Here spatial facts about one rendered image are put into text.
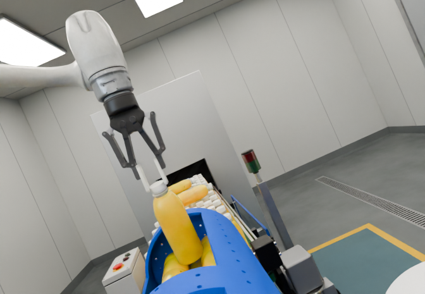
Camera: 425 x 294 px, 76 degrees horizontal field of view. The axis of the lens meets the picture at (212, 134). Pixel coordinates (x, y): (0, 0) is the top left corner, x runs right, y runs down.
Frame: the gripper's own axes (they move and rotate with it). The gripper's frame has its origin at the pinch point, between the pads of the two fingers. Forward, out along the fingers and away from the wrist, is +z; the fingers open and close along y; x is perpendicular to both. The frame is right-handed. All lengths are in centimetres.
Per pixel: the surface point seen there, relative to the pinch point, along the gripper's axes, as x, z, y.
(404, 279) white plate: -23, 33, 35
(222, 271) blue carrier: -26.7, 15.7, 7.1
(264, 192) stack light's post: 57, 32, 35
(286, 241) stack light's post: 57, 57, 36
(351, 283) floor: 121, 137, 80
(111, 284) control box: 31, 30, -31
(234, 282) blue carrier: -29.9, 16.3, 8.1
